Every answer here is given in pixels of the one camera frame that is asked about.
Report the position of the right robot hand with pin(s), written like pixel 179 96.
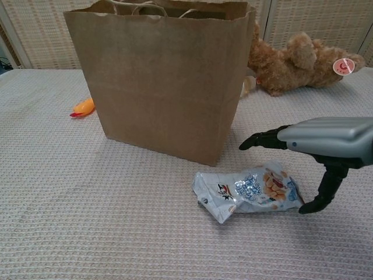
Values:
pixel 329 137

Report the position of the orange rubber chicken toy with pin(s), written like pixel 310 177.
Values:
pixel 84 108

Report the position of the brown teddy bear plush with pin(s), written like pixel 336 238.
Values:
pixel 300 70

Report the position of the brown paper bag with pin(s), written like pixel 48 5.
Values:
pixel 160 87

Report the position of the woven folding screen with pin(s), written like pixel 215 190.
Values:
pixel 38 38

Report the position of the white woven tablecloth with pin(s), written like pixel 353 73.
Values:
pixel 145 248

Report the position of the light blue snack bag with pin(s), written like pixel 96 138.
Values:
pixel 250 195

